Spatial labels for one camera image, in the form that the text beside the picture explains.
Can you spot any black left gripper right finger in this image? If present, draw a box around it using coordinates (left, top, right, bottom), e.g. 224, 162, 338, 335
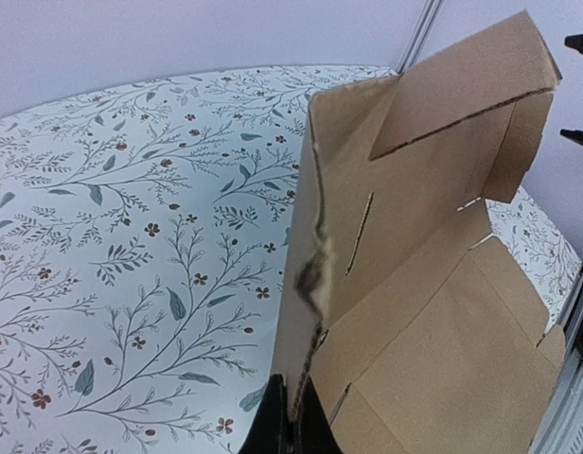
295, 378, 343, 454

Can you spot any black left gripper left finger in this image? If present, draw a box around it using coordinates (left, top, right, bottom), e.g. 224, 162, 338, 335
238, 374, 289, 454

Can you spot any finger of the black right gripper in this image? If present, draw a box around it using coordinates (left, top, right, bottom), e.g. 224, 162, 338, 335
560, 129, 583, 147
564, 34, 583, 55

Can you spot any brown cardboard box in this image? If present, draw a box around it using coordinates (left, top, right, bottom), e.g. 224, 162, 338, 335
272, 12, 565, 453

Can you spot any floral patterned table mat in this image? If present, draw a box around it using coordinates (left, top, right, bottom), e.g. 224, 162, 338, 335
0, 65, 580, 453

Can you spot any right aluminium frame post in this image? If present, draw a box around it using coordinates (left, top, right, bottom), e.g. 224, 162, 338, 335
396, 0, 444, 74

